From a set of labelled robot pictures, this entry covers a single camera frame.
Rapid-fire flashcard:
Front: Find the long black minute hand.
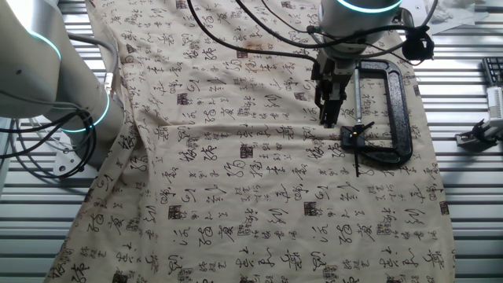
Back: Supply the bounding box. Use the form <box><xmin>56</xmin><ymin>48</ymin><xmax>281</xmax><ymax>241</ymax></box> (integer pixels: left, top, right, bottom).
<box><xmin>353</xmin><ymin>132</ymin><xmax>362</xmax><ymax>178</ymax></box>

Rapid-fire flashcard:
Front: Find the black clamp at right edge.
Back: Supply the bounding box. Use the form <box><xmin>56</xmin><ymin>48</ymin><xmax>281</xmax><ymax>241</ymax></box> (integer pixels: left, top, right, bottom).
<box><xmin>455</xmin><ymin>117</ymin><xmax>503</xmax><ymax>149</ymax></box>

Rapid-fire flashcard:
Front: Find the grey paper sheet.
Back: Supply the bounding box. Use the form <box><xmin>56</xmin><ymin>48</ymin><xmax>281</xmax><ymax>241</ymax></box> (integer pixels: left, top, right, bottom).
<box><xmin>426</xmin><ymin>7</ymin><xmax>490</xmax><ymax>35</ymax></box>

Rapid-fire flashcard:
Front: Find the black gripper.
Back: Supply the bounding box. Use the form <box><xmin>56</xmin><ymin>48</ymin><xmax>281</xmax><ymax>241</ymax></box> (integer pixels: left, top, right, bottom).
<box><xmin>311</xmin><ymin>49</ymin><xmax>357</xmax><ymax>129</ymax></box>

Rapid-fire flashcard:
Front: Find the short black hour hand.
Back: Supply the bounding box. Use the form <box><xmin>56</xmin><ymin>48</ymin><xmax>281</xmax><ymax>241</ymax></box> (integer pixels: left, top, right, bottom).
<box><xmin>354</xmin><ymin>120</ymin><xmax>376</xmax><ymax>135</ymax></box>

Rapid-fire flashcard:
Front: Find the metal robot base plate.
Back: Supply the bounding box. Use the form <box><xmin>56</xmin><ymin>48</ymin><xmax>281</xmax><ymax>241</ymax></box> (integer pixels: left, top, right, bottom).
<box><xmin>53</xmin><ymin>149</ymin><xmax>99</xmax><ymax>178</ymax></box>

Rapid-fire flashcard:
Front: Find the grey sheathed cable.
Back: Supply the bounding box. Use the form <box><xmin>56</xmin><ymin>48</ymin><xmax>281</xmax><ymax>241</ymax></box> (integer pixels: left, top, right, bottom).
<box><xmin>68</xmin><ymin>33</ymin><xmax>119</xmax><ymax>103</ymax></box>

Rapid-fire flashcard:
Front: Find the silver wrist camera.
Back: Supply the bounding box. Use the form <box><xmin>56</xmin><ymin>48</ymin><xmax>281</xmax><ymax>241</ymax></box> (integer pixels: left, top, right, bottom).
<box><xmin>392</xmin><ymin>6</ymin><xmax>417</xmax><ymax>31</ymax></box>

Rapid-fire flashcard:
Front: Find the white ribbed device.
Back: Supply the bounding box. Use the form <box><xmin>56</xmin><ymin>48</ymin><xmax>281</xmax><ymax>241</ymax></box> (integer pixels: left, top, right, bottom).
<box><xmin>486</xmin><ymin>86</ymin><xmax>503</xmax><ymax>121</ymax></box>

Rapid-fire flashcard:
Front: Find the thick black gripper cable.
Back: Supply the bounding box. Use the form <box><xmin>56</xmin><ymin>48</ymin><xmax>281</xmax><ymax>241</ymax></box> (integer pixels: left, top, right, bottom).
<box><xmin>186</xmin><ymin>0</ymin><xmax>321</xmax><ymax>70</ymax></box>

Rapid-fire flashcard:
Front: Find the beige calligraphy print cloth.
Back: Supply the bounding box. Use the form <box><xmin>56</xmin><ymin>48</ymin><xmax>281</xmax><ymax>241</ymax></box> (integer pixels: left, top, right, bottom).
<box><xmin>42</xmin><ymin>0</ymin><xmax>457</xmax><ymax>283</ymax></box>

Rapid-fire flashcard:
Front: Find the white crumpled tissue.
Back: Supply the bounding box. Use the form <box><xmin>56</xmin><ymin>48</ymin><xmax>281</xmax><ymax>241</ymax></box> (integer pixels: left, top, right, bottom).
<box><xmin>434</xmin><ymin>0</ymin><xmax>479</xmax><ymax>23</ymax></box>

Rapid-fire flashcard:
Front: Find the black keyboard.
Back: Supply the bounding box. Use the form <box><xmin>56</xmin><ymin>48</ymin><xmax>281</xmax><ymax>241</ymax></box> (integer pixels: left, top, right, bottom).
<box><xmin>482</xmin><ymin>57</ymin><xmax>503</xmax><ymax>87</ymax></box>

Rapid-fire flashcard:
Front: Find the black camera cable with plug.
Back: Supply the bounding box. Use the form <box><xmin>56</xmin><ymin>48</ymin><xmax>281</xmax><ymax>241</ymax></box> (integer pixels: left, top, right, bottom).
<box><xmin>235</xmin><ymin>0</ymin><xmax>439</xmax><ymax>66</ymax></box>

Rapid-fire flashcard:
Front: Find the black C-clamp with silver screw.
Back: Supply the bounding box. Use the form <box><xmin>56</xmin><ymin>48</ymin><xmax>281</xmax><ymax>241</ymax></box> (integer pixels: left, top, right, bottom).
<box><xmin>340</xmin><ymin>58</ymin><xmax>413</xmax><ymax>166</ymax></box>

